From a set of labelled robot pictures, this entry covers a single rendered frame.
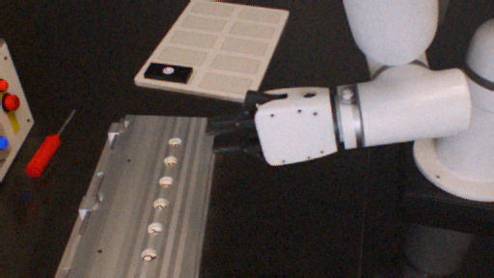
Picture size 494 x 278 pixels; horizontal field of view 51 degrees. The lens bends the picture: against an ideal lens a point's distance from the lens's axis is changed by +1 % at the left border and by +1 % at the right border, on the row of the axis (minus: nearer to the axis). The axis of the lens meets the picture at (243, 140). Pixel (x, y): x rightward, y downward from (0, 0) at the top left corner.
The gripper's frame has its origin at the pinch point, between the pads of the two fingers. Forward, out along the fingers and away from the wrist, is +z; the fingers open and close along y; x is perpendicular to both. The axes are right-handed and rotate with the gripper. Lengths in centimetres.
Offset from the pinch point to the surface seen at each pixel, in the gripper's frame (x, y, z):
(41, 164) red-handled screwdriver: 9.6, 9.2, 36.6
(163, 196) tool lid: 1.6, 12.6, 13.6
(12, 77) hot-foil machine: 20.5, -2.7, 40.3
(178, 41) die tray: 54, 14, 20
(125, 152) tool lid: 11.4, 10.7, 21.7
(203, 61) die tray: 46, 16, 13
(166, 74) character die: 38.5, 13.2, 19.7
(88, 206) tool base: -0.7, 10.4, 25.1
